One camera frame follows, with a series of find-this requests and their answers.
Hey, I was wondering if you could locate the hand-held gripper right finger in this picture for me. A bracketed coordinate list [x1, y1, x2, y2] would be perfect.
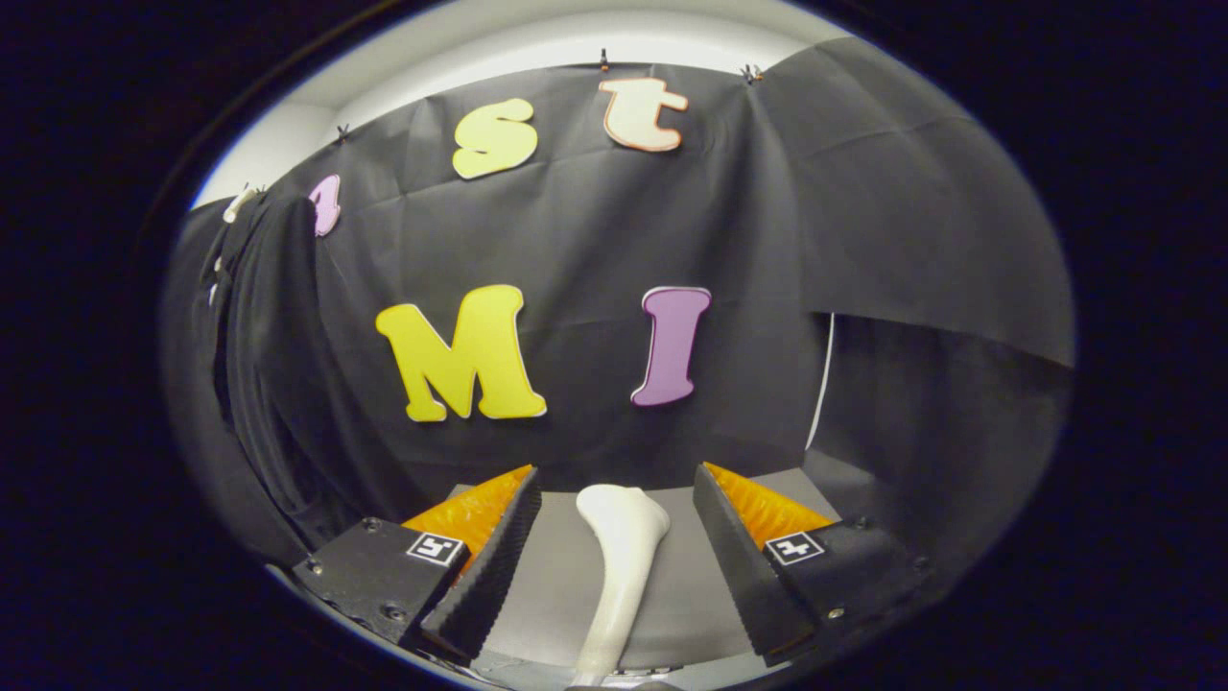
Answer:
[693, 464, 939, 668]

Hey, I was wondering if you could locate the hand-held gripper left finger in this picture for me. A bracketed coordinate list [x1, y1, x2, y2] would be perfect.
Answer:
[291, 466, 543, 665]

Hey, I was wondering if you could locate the white garment steamer head with hose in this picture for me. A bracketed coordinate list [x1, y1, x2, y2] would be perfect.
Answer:
[568, 484, 673, 690]

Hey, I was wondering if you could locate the black blazer jacket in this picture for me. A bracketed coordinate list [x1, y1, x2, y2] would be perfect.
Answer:
[197, 195, 332, 538]

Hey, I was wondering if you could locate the grey cabinet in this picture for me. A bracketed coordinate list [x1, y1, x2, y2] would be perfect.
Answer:
[437, 468, 845, 673]

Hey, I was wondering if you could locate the black backdrop cloth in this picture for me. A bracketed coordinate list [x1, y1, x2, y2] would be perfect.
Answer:
[161, 38, 1075, 567]

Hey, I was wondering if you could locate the thin white cable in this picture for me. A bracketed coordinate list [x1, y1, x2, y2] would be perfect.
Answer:
[804, 312, 838, 452]

